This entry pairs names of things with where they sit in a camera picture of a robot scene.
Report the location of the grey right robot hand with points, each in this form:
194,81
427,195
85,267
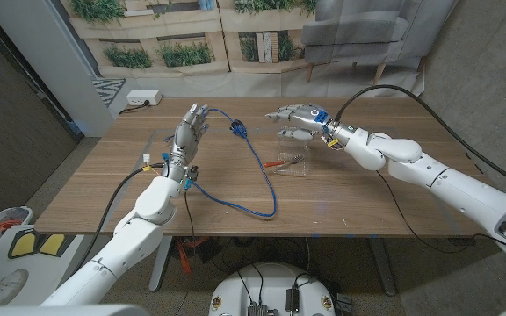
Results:
308,118

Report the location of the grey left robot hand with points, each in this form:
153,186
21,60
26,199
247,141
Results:
187,138

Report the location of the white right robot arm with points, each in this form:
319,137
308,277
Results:
433,180

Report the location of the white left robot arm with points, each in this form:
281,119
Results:
134,237

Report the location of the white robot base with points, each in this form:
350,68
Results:
270,276

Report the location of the clear plastic clamshell container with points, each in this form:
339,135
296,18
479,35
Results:
291,153

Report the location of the white power strip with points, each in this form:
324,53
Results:
143,97

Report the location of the chevron patterned mat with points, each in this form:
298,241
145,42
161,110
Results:
107,90

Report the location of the printed garden backdrop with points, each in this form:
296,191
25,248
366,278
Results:
191,39

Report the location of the grey table leg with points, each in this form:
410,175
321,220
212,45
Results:
161,263
382,267

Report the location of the yellow foot pedal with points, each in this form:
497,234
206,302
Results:
54,242
23,245

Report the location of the black power adapter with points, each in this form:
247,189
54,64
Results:
291,298

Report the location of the small black box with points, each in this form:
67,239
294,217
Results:
344,303

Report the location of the white bin with orange contents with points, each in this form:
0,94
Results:
9,217

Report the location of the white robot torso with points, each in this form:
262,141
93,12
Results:
59,310

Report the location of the white sneaker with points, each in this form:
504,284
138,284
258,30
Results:
2,287

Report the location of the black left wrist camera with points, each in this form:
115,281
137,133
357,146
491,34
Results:
192,172

